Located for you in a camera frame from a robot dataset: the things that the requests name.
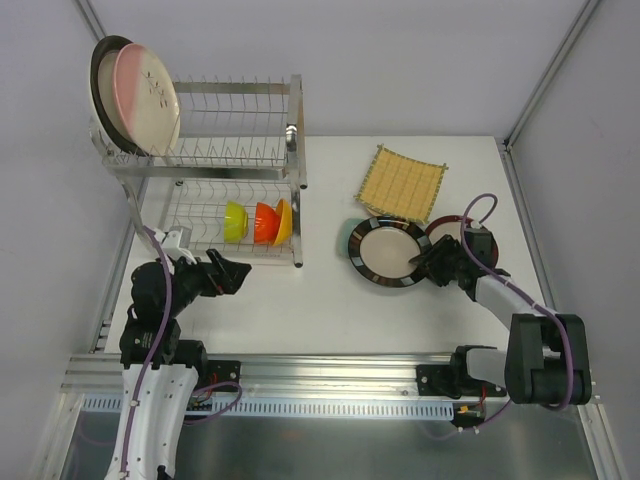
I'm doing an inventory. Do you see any cream plate dark patterned rim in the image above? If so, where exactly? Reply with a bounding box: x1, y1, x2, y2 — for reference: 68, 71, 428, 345
346, 216, 431, 288

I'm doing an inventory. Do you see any yellow woven bamboo mat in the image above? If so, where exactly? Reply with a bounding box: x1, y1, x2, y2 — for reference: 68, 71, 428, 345
355, 144, 448, 225

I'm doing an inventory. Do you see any pink and cream floral plate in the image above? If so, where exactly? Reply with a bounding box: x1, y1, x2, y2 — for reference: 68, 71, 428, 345
112, 43, 181, 156

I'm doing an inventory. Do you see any cream plate with metallic rim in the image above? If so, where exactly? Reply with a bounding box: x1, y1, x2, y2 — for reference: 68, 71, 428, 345
89, 35, 147, 156

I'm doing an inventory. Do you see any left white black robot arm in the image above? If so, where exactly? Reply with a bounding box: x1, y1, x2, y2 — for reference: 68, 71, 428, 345
106, 249, 251, 479

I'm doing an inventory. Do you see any steel two-tier dish rack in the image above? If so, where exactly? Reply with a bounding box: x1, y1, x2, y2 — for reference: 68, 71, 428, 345
89, 74, 308, 268

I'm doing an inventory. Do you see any cream plate with red rim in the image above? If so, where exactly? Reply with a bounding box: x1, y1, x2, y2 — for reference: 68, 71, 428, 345
425, 215, 499, 268

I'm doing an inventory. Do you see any lime green bowl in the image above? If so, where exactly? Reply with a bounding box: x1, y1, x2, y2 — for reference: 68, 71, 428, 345
224, 201, 249, 243

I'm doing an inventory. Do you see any red orange bowl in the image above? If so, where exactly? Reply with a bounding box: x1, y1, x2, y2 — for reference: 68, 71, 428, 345
254, 202, 280, 244

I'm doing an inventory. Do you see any yellow orange bowl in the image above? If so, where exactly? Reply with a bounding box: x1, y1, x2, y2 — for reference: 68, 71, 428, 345
273, 198, 293, 246

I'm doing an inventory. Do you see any teal square plate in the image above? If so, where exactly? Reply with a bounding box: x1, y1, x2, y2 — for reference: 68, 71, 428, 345
336, 218, 363, 259

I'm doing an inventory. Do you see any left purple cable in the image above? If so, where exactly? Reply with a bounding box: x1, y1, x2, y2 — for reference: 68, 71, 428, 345
117, 227, 244, 471

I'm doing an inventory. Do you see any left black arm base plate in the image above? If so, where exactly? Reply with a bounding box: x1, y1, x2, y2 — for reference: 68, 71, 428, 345
198, 359, 242, 393

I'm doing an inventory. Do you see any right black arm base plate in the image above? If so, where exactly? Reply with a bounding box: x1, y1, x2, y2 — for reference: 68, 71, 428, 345
415, 364, 455, 398

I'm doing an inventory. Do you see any aluminium mounting rail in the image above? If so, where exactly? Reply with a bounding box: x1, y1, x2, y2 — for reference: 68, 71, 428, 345
59, 352, 601, 406

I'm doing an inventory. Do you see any white slotted cable duct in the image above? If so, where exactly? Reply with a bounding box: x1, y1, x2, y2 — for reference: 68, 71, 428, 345
81, 394, 455, 422

